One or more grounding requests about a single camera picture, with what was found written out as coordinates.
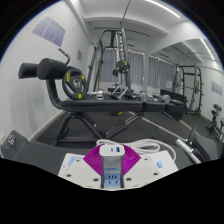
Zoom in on white power strip blue sockets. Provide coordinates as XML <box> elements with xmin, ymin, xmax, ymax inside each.
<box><xmin>59</xmin><ymin>149</ymin><xmax>179</xmax><ymax>189</ymax></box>

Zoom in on black weight plate yellow marks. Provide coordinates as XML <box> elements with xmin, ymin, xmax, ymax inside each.
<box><xmin>61</xmin><ymin>66</ymin><xmax>88</xmax><ymax>101</ymax></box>

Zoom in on metal triangle cable handle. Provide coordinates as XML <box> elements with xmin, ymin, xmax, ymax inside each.
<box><xmin>109</xmin><ymin>84</ymin><xmax>136</xmax><ymax>100</ymax></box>

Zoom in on white power strip cable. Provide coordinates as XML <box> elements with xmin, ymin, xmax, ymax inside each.
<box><xmin>95</xmin><ymin>139</ymin><xmax>177</xmax><ymax>161</ymax></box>

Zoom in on black power rack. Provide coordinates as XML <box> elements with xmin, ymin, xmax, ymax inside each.
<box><xmin>173</xmin><ymin>63</ymin><xmax>204</xmax><ymax>118</ymax></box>

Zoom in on small black seat pad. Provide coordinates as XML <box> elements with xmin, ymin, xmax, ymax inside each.
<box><xmin>0</xmin><ymin>129</ymin><xmax>29</xmax><ymax>159</ymax></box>

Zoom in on white and grey charger block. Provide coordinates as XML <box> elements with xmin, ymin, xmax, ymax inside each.
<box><xmin>98</xmin><ymin>143</ymin><xmax>126</xmax><ymax>176</ymax></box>

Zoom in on black box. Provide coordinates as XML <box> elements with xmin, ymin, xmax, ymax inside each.
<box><xmin>159</xmin><ymin>88</ymin><xmax>188</xmax><ymax>121</ymax></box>

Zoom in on black exercise machine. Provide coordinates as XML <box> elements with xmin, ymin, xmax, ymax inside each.
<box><xmin>208</xmin><ymin>103</ymin><xmax>224</xmax><ymax>134</ymax></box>

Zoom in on large black padded bench seat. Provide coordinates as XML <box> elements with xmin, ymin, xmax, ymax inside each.
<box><xmin>13</xmin><ymin>141</ymin><xmax>201</xmax><ymax>168</ymax></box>

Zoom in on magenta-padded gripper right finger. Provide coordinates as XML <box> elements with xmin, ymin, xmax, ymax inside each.
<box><xmin>121</xmin><ymin>149</ymin><xmax>179</xmax><ymax>188</ymax></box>

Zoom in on small black yellow weight plate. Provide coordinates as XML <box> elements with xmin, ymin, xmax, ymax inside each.
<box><xmin>112</xmin><ymin>59</ymin><xmax>129</xmax><ymax>76</ymax></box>

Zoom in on grey smith machine frame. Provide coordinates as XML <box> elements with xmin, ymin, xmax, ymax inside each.
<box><xmin>87</xmin><ymin>28</ymin><xmax>133</xmax><ymax>93</ymax></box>

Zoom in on silver dumbbell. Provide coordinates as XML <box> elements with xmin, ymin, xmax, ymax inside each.
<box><xmin>139</xmin><ymin>91</ymin><xmax>154</xmax><ymax>103</ymax></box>
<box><xmin>153</xmin><ymin>93</ymin><xmax>171</xmax><ymax>104</ymax></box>

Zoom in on small purple wall poster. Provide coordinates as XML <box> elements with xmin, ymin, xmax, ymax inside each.
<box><xmin>210</xmin><ymin>81</ymin><xmax>224</xmax><ymax>96</ymax></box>

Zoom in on metal clip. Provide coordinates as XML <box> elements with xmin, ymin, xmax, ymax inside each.
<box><xmin>6</xmin><ymin>135</ymin><xmax>18</xmax><ymax>148</ymax></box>

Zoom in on long ceiling light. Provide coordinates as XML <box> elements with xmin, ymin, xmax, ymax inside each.
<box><xmin>199</xmin><ymin>38</ymin><xmax>216</xmax><ymax>61</ymax></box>
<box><xmin>143</xmin><ymin>0</ymin><xmax>183</xmax><ymax>19</ymax></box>

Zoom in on grey window curtain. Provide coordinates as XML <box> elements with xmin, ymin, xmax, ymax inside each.
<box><xmin>99</xmin><ymin>48</ymin><xmax>145</xmax><ymax>86</ymax></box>
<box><xmin>148</xmin><ymin>55</ymin><xmax>176</xmax><ymax>89</ymax></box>

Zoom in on black angled bench pad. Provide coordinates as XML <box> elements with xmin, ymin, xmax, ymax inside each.
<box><xmin>193</xmin><ymin>136</ymin><xmax>221</xmax><ymax>163</ymax></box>

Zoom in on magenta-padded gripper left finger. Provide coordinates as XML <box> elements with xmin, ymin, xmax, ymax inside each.
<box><xmin>58</xmin><ymin>145</ymin><xmax>108</xmax><ymax>189</ymax></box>

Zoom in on black weight bench roller pads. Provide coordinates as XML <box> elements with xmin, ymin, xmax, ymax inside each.
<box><xmin>18</xmin><ymin>58</ymin><xmax>184</xmax><ymax>148</ymax></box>

